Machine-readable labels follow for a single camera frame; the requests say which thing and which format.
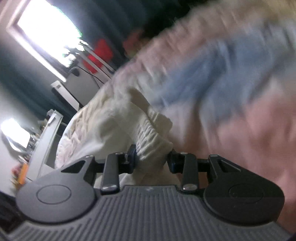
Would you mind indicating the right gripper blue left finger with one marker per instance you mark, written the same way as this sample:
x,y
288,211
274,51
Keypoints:
x,y
116,164

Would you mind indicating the orange box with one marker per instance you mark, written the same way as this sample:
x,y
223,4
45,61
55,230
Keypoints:
x,y
22,174

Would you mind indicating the window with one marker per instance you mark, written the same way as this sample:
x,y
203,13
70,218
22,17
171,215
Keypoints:
x,y
45,32

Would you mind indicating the teal curtain right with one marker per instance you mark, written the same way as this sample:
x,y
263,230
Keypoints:
x,y
112,21

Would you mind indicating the teal curtain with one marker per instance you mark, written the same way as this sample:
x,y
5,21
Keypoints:
x,y
112,21
29,89

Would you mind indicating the vanity mirror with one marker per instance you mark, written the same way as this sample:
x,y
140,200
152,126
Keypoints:
x,y
17,136

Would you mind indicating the white radiator panel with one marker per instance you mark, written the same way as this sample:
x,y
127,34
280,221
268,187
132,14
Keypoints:
x,y
77,91

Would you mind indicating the white dressing table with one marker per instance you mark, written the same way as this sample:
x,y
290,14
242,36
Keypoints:
x,y
38,163

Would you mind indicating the garment steamer stand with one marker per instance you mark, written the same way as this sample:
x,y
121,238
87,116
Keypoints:
x,y
85,52

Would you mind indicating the teal curtain left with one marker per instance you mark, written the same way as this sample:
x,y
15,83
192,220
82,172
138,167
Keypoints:
x,y
29,89

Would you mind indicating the white track pants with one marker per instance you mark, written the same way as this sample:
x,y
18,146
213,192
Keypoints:
x,y
110,123

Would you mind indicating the pink pastel bed quilt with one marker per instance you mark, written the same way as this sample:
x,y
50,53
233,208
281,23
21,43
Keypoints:
x,y
225,76

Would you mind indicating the pile of dark clothes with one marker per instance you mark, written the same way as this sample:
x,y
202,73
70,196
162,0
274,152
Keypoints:
x,y
162,19

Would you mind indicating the red bag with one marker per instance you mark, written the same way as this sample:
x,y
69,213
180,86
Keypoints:
x,y
101,55

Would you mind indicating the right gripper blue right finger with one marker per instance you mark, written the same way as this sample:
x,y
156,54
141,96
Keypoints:
x,y
187,165

